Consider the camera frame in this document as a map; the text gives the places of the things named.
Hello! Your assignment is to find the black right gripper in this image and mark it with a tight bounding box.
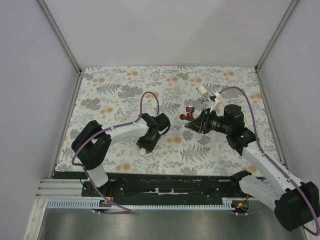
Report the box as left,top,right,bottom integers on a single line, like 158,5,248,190
185,108,232,135

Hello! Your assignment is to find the white pipe elbow fitting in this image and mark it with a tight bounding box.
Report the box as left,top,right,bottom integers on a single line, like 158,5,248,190
138,148,147,156

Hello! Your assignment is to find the brown faucet chrome knob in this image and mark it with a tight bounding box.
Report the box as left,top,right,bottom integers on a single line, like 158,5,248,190
179,105,195,122

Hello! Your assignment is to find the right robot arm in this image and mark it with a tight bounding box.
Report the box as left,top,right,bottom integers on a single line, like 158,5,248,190
185,104,320,236

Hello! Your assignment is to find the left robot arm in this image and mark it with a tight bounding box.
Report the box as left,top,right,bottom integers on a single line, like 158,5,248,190
71,113,171,197

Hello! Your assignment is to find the floral patterned table mat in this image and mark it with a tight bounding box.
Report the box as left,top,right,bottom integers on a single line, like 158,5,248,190
55,66,282,179

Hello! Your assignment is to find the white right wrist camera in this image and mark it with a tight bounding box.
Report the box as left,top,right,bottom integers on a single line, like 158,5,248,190
209,92,222,113

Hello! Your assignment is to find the chrome faucet white handle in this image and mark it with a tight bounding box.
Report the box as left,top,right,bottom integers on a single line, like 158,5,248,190
197,85,215,106

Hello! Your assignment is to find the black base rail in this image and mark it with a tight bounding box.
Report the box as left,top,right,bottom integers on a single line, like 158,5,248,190
53,171,247,206

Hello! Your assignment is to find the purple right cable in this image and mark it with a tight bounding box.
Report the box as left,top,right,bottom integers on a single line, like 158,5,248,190
219,86,320,236

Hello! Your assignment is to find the white cable duct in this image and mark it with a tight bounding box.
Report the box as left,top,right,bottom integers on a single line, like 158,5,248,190
46,199,235,211

